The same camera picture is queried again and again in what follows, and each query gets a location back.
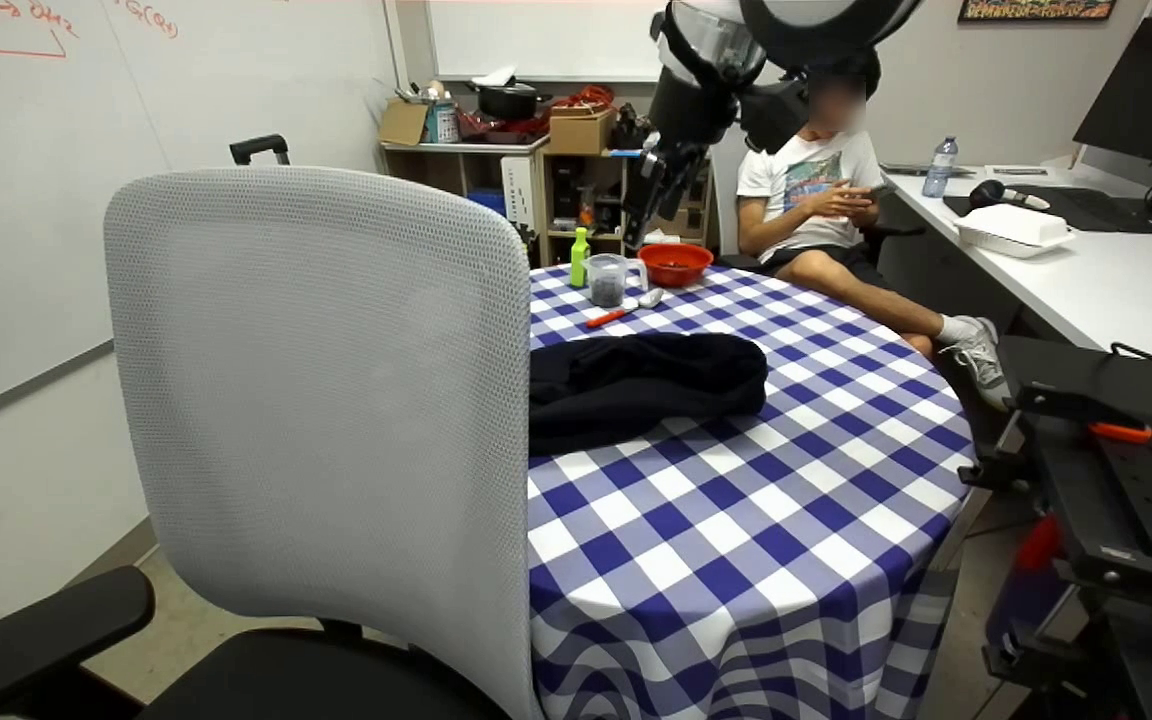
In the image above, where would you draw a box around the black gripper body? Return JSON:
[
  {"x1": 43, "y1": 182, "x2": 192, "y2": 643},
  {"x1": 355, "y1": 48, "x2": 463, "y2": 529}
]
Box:
[{"x1": 650, "y1": 63, "x2": 745, "y2": 153}]

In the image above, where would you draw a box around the black cloth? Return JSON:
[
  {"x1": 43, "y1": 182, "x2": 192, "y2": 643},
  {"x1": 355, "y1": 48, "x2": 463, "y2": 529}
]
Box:
[{"x1": 527, "y1": 330, "x2": 777, "y2": 464}]

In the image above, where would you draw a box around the black office chair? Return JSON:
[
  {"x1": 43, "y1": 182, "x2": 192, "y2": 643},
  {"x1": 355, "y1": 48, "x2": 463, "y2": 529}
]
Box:
[{"x1": 851, "y1": 216, "x2": 934, "y2": 294}]

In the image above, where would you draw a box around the grey office chair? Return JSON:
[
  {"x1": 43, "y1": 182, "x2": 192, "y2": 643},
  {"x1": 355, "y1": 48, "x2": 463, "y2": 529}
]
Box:
[{"x1": 106, "y1": 166, "x2": 545, "y2": 720}]

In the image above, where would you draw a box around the black chair seat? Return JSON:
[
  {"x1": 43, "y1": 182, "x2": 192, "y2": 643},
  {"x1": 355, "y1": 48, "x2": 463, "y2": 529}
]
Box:
[{"x1": 132, "y1": 626, "x2": 513, "y2": 720}]

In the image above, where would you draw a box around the black chair armrest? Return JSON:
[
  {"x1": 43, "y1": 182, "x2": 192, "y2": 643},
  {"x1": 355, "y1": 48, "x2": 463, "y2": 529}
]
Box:
[{"x1": 0, "y1": 562, "x2": 162, "y2": 720}]

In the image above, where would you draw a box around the red bowl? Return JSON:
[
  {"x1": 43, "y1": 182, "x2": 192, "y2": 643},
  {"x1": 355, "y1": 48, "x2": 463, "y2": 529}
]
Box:
[{"x1": 636, "y1": 240, "x2": 715, "y2": 294}]

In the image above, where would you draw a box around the brown cardboard box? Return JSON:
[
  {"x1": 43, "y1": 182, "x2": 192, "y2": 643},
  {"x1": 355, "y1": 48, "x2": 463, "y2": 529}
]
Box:
[{"x1": 548, "y1": 104, "x2": 615, "y2": 158}]

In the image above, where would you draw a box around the wooden storage shelf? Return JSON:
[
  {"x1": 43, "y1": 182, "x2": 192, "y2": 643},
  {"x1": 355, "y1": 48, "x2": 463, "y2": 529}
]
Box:
[{"x1": 379, "y1": 133, "x2": 715, "y2": 274}]

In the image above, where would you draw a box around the small green bottle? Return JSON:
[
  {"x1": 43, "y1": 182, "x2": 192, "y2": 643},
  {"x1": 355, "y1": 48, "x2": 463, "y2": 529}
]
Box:
[{"x1": 565, "y1": 224, "x2": 598, "y2": 294}]

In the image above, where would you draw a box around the clear plastic cup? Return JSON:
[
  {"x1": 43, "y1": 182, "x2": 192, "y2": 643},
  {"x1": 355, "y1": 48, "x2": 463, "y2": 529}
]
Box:
[{"x1": 586, "y1": 253, "x2": 634, "y2": 313}]

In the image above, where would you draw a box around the seated person in white t-shirt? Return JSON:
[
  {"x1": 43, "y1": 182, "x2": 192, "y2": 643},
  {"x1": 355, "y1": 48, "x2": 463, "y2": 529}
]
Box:
[{"x1": 731, "y1": 63, "x2": 1022, "y2": 416}]

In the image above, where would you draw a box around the red marker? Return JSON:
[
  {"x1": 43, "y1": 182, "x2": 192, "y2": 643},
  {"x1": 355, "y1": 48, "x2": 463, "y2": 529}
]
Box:
[{"x1": 582, "y1": 300, "x2": 642, "y2": 333}]

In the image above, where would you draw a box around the black pot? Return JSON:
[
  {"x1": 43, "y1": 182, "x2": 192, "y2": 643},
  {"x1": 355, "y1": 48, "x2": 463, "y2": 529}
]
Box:
[{"x1": 471, "y1": 76, "x2": 545, "y2": 130}]

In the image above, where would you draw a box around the clear plastic container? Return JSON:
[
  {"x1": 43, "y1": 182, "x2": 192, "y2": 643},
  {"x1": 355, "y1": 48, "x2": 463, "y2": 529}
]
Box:
[{"x1": 422, "y1": 76, "x2": 461, "y2": 147}]

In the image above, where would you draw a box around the clear water bottle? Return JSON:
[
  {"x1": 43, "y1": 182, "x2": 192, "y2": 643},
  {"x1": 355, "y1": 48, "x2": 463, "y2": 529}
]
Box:
[{"x1": 925, "y1": 133, "x2": 963, "y2": 202}]

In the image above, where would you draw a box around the open cardboard box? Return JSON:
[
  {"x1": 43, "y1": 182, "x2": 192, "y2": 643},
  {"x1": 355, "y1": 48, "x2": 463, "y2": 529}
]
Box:
[{"x1": 379, "y1": 96, "x2": 434, "y2": 153}]

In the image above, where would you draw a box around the blue white checkered tablecloth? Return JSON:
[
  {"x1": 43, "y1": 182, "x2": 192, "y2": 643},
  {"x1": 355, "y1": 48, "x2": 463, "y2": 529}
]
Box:
[{"x1": 526, "y1": 262, "x2": 979, "y2": 720}]

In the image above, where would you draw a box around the black suitcase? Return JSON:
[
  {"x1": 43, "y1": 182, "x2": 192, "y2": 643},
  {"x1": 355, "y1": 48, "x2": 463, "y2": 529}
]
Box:
[{"x1": 223, "y1": 130, "x2": 294, "y2": 170}]

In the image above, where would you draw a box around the black keyboard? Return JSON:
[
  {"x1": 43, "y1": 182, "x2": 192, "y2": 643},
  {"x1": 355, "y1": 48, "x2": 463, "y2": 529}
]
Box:
[{"x1": 943, "y1": 183, "x2": 1152, "y2": 231}]

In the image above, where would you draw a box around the white desk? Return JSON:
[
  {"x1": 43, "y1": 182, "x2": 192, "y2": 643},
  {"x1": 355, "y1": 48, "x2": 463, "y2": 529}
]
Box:
[{"x1": 883, "y1": 158, "x2": 1152, "y2": 377}]

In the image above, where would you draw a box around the black robot cart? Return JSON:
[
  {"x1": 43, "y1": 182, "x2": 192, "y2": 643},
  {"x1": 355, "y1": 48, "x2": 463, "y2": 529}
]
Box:
[{"x1": 979, "y1": 336, "x2": 1152, "y2": 720}]

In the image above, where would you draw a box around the framed wall picture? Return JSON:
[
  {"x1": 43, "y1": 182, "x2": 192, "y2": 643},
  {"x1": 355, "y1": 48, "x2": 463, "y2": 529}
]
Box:
[{"x1": 958, "y1": 0, "x2": 1119, "y2": 29}]

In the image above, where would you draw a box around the orange handled clamp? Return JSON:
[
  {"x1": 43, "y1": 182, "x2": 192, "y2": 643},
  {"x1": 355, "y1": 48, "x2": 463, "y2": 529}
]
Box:
[{"x1": 1089, "y1": 416, "x2": 1152, "y2": 449}]

